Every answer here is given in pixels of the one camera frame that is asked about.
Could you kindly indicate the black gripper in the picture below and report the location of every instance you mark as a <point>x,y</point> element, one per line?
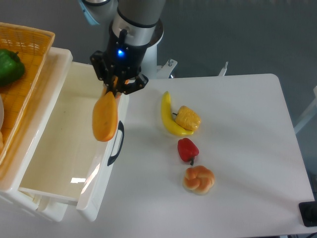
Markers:
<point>119,67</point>

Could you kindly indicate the long orange baguette bread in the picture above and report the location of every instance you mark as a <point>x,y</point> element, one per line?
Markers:
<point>105,117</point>

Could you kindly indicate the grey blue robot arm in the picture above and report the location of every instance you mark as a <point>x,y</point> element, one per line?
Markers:
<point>132,27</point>

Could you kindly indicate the white upper drawer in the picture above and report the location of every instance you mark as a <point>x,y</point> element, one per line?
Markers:
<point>69,165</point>

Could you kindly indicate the round knotted bread roll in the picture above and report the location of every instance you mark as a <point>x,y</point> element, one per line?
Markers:
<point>199,180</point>

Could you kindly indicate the white drawer cabinet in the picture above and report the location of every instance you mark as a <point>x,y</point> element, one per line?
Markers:
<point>28,135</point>

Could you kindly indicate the yellow banana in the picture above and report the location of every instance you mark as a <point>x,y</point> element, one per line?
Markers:
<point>167,119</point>

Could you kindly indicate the yellow corn cob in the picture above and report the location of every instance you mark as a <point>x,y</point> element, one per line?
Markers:
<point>187,118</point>

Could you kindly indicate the orange wicker basket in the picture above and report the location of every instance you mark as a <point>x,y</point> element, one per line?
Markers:
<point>33,46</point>

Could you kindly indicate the red bell pepper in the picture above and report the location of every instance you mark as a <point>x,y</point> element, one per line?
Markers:
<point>187,150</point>

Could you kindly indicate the green bell pepper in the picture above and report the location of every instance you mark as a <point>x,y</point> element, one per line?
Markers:
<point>11,67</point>

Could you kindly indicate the white plate in basket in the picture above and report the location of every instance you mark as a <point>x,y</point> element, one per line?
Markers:
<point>1,112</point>

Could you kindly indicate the black device at edge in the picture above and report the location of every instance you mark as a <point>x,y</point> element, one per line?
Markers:
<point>308,211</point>

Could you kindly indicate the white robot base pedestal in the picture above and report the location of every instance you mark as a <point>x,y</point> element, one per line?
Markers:
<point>149,66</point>

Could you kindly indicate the black drawer handle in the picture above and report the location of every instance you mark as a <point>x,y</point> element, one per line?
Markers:
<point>118,143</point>

